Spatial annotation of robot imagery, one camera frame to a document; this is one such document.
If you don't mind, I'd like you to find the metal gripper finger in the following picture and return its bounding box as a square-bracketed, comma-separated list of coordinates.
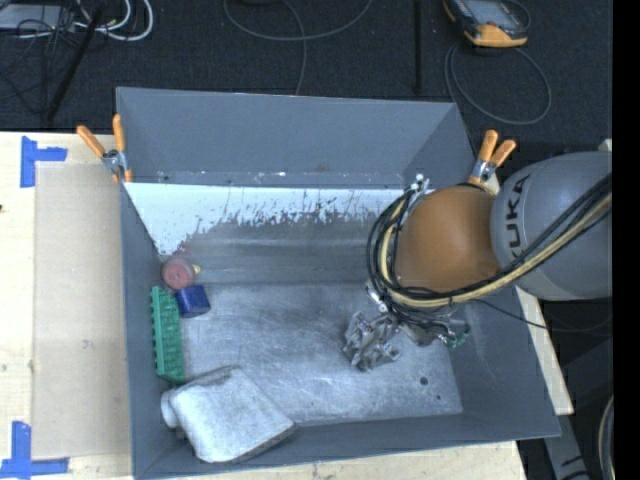
[342, 309, 382, 358]
[355, 328, 403, 373]

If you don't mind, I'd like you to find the green studded flat block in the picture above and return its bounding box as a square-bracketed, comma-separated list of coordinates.
[149, 285, 187, 385]

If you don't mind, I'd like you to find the red round toy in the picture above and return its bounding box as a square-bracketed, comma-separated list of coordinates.
[160, 256, 203, 292]

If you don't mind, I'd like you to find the grey metal bin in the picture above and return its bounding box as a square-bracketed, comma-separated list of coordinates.
[115, 86, 563, 480]

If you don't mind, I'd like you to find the blue cylinder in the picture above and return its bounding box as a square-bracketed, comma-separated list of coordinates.
[174, 284, 212, 319]

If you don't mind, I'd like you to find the pale flat board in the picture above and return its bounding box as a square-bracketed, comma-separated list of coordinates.
[30, 161, 133, 462]

